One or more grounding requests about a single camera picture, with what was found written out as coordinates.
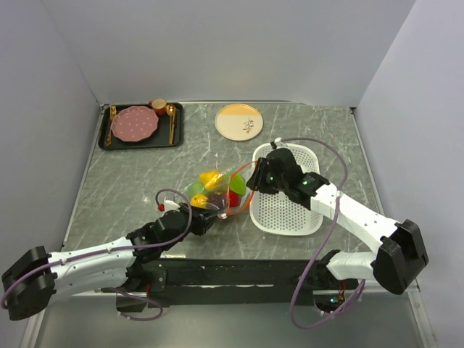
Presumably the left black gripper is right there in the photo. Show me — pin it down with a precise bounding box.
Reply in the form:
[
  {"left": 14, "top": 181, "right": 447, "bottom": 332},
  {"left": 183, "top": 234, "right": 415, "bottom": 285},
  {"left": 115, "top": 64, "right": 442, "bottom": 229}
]
[{"left": 161, "top": 202, "right": 222, "bottom": 250}]

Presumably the green toy leaf slice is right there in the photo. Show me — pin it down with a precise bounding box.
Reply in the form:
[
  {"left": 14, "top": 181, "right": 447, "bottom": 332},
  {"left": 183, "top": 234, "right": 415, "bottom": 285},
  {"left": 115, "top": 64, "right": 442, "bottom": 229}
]
[{"left": 229, "top": 174, "right": 247, "bottom": 196}]

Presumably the yellow toy lemon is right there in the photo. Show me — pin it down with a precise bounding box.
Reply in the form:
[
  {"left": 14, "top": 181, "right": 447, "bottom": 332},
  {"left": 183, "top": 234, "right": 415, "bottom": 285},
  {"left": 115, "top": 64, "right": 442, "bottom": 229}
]
[{"left": 190, "top": 194, "right": 208, "bottom": 209}]

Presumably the red toy fruit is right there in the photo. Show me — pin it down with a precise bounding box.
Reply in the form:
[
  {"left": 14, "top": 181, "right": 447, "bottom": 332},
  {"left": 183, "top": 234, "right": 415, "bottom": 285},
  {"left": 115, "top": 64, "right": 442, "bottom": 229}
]
[{"left": 228, "top": 191, "right": 241, "bottom": 208}]

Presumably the clear orange zip bag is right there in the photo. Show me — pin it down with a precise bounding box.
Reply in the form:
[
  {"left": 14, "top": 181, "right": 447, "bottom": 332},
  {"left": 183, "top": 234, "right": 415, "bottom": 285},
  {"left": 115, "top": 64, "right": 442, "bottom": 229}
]
[{"left": 186, "top": 160, "right": 256, "bottom": 218}]

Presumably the green toy vegetable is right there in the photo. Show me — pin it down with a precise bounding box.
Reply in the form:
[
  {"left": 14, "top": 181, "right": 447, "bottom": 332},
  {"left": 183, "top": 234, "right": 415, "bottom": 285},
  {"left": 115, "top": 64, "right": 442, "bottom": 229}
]
[{"left": 187, "top": 182, "right": 204, "bottom": 197}]

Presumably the white perforated plastic basket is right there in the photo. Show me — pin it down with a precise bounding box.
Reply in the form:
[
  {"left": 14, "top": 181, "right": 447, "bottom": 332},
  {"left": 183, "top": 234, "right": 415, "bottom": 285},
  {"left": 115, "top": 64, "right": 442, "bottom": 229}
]
[{"left": 249, "top": 144, "right": 323, "bottom": 236}]

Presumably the yellow toy pear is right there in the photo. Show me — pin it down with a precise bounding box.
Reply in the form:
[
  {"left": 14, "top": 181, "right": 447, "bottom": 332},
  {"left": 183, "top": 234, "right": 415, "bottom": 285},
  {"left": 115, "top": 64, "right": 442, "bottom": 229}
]
[{"left": 199, "top": 170, "right": 223, "bottom": 192}]

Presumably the dark maroon toy fruit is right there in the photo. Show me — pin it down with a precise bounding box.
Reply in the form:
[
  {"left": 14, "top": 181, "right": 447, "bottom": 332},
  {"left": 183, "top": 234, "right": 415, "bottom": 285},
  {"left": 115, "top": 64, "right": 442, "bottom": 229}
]
[{"left": 207, "top": 194, "right": 227, "bottom": 210}]

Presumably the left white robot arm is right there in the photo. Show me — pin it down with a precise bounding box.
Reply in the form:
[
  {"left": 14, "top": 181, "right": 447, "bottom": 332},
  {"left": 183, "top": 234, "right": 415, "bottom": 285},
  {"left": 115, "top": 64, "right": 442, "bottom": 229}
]
[{"left": 1, "top": 206, "right": 225, "bottom": 321}]

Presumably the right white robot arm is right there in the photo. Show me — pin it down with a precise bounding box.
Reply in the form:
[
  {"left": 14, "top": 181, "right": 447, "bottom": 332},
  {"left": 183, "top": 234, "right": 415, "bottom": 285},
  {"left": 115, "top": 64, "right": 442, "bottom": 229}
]
[{"left": 247, "top": 144, "right": 428, "bottom": 295}]

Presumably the cream orange round plate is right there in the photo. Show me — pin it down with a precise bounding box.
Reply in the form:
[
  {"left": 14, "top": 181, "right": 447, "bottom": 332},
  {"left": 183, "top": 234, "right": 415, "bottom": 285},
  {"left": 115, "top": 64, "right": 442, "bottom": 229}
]
[{"left": 215, "top": 104, "right": 264, "bottom": 141}]

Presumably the black serving tray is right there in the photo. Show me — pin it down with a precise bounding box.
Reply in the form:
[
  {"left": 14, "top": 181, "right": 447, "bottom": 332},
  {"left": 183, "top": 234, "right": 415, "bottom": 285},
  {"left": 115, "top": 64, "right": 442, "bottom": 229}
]
[{"left": 98, "top": 103, "right": 184, "bottom": 151}]

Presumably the gold spoon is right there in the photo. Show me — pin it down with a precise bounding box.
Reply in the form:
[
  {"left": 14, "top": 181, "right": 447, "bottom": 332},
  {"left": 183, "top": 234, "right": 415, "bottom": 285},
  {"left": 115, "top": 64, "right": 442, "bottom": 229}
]
[{"left": 165, "top": 104, "right": 176, "bottom": 117}]

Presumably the orange cup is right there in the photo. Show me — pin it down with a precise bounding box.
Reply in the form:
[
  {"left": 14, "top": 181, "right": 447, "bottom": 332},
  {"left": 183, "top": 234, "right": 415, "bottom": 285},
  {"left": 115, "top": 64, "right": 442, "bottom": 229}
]
[{"left": 149, "top": 98, "right": 167, "bottom": 116}]

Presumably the pink dotted plate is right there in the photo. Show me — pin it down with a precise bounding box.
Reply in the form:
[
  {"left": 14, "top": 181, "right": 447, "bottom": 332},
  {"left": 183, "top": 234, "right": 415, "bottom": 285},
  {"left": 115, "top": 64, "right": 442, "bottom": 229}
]
[{"left": 110, "top": 106, "right": 159, "bottom": 143}]

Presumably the gold fork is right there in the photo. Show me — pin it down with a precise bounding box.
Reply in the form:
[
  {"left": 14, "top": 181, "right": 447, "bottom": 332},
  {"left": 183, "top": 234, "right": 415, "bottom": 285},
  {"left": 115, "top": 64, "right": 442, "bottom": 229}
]
[{"left": 104, "top": 105, "right": 117, "bottom": 146}]

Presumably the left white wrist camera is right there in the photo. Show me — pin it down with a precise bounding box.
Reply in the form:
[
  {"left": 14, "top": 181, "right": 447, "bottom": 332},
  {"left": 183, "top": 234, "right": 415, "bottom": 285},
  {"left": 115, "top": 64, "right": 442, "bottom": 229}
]
[{"left": 157, "top": 198, "right": 180, "bottom": 212}]

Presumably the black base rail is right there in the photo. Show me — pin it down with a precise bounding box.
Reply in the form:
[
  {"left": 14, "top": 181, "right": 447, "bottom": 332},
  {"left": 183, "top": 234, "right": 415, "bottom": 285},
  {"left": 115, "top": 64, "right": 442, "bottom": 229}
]
[{"left": 100, "top": 253, "right": 363, "bottom": 312}]

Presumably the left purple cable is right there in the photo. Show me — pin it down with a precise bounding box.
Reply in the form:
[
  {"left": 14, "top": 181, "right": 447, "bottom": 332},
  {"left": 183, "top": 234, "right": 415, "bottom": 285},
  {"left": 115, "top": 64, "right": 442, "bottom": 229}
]
[{"left": 0, "top": 188, "right": 193, "bottom": 309}]

